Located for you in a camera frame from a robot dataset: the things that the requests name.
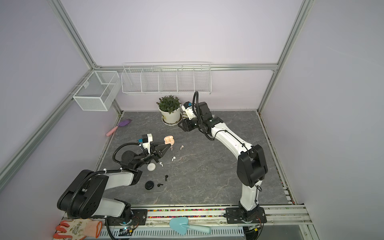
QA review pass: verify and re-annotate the red white work glove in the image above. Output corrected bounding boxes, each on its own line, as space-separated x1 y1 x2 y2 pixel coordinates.
53 219 103 240

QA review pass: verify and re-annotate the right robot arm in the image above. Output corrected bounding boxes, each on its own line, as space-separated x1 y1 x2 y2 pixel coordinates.
178 91 268 225

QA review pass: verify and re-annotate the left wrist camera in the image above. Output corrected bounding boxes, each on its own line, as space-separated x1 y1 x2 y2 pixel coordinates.
138 134 153 154

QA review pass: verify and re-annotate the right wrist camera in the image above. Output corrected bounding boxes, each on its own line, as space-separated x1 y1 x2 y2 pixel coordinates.
182 102 196 120

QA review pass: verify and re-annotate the purple pink brush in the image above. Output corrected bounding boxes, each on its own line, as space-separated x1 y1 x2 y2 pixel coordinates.
106 119 132 137

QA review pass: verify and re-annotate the black earbud charging case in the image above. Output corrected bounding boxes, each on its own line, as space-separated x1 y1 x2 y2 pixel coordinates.
145 181 155 190

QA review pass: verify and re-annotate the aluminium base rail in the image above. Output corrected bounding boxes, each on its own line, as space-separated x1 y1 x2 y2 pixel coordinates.
61 204 313 229

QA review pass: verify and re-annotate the white mesh box basket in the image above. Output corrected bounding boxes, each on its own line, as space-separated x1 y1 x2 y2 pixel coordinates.
73 71 122 112

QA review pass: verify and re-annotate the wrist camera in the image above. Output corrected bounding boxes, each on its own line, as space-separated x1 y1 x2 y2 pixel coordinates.
182 102 196 120
138 134 153 154

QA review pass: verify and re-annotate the pink earbud charging case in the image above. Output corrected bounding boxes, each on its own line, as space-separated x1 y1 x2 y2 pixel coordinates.
164 136 175 146

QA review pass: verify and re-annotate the teal garden trowel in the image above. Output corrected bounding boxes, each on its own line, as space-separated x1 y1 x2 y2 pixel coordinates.
170 217 211 235

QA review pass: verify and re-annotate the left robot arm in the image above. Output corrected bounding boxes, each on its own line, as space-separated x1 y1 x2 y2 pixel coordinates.
57 140 175 225

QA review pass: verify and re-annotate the white earbud charging case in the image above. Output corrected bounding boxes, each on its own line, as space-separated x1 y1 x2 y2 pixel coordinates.
147 163 156 172

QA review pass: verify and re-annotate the long white wire basket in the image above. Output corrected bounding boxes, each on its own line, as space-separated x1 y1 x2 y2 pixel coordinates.
121 62 212 94

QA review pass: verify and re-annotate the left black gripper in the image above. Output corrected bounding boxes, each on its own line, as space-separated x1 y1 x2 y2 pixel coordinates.
134 142 171 170

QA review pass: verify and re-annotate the white slotted cable duct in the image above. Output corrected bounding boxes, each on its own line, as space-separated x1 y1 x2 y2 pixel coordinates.
98 226 245 240

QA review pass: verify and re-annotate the potted green plant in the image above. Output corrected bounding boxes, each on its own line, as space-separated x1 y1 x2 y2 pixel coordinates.
157 95 182 125

